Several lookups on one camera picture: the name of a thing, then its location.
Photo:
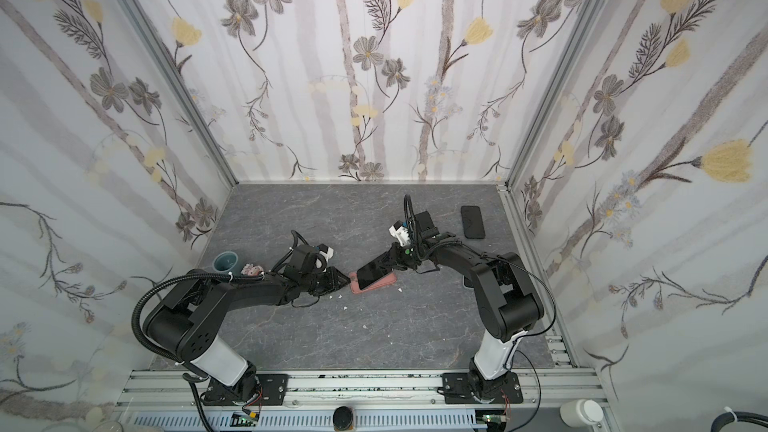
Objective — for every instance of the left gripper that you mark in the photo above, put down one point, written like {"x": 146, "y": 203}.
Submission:
{"x": 334, "y": 274}

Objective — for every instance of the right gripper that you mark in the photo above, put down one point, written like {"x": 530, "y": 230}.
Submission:
{"x": 387, "y": 258}

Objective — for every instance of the pink phone case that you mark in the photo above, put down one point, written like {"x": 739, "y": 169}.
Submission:
{"x": 389, "y": 279}

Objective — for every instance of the black phone case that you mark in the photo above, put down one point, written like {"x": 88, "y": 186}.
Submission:
{"x": 472, "y": 222}

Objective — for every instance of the black phone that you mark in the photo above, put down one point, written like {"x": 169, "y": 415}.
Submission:
{"x": 373, "y": 271}

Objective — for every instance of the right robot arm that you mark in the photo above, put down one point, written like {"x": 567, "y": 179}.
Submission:
{"x": 508, "y": 303}

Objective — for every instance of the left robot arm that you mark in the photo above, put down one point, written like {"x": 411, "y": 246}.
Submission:
{"x": 180, "y": 319}

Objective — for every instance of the small pink white toy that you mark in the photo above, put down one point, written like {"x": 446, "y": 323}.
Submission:
{"x": 252, "y": 270}

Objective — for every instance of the teal ceramic cup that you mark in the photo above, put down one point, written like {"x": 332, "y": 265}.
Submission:
{"x": 228, "y": 262}

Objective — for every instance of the black round knob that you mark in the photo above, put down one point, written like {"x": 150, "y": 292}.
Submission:
{"x": 343, "y": 419}

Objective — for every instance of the white cylinder object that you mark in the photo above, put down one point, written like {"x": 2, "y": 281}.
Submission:
{"x": 581, "y": 413}

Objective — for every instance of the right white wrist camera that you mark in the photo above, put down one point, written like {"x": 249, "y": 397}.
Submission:
{"x": 400, "y": 232}

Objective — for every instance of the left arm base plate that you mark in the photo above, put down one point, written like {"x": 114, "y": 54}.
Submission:
{"x": 264, "y": 389}

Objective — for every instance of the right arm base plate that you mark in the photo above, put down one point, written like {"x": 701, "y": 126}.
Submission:
{"x": 470, "y": 388}

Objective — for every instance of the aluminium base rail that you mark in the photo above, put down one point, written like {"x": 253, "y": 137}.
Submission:
{"x": 382, "y": 400}

